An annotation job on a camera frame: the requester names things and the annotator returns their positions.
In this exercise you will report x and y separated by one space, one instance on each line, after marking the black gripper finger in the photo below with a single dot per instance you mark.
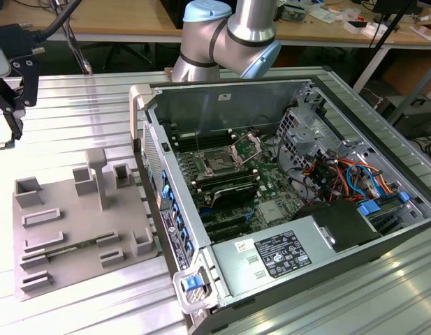
29 83

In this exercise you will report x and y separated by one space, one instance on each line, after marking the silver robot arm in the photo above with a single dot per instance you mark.
250 31

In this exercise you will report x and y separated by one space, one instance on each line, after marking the black RAM slot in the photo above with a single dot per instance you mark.
225 181
224 173
201 134
204 141

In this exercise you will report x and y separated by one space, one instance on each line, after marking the CPU socket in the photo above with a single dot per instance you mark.
218 160

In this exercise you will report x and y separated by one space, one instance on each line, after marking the black expansion slot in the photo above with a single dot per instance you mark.
229 234
225 224

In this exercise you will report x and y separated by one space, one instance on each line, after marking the wooden desk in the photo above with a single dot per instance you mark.
131 17

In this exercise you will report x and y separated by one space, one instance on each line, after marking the grey parts rack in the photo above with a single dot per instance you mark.
79 223

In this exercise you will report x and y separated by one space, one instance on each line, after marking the green RAM stick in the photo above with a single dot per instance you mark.
86 243

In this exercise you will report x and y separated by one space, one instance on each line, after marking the thin locking lever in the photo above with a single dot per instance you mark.
197 139

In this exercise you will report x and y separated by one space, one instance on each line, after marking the open PC case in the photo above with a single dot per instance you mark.
236 101

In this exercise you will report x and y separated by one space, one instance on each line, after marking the black graphics card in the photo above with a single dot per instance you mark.
232 195

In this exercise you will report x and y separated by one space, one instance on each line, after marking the blue case latch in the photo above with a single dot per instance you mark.
193 282

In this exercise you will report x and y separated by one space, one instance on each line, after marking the green motherboard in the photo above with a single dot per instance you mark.
271 188

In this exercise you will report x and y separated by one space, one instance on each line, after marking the silver chipset heat sink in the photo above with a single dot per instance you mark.
271 212

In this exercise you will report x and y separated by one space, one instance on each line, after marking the silver drive cage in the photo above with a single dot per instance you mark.
306 146

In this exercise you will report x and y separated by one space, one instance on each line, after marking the silver power supply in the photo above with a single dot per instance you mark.
243 275

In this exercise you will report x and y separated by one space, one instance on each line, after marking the small white box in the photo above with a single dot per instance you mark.
355 27

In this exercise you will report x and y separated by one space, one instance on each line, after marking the black box under desk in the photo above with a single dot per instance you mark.
417 120

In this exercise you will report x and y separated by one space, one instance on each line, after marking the cardboard box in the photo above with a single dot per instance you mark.
426 32

